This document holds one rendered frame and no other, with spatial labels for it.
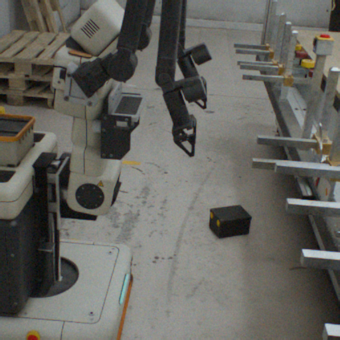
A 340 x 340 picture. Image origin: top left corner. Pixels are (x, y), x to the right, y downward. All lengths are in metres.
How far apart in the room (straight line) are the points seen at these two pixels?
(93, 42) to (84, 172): 0.46
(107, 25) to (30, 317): 1.08
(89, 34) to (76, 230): 1.60
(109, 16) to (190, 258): 1.57
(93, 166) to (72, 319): 0.58
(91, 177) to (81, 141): 0.13
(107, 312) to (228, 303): 0.74
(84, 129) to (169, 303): 1.06
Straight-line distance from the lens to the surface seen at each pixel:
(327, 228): 1.94
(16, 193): 1.81
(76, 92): 1.63
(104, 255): 2.38
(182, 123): 1.61
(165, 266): 2.81
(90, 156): 1.84
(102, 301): 2.13
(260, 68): 3.39
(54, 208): 2.03
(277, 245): 3.11
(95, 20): 1.71
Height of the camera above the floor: 1.63
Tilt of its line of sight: 25 degrees down
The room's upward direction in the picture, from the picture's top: 4 degrees clockwise
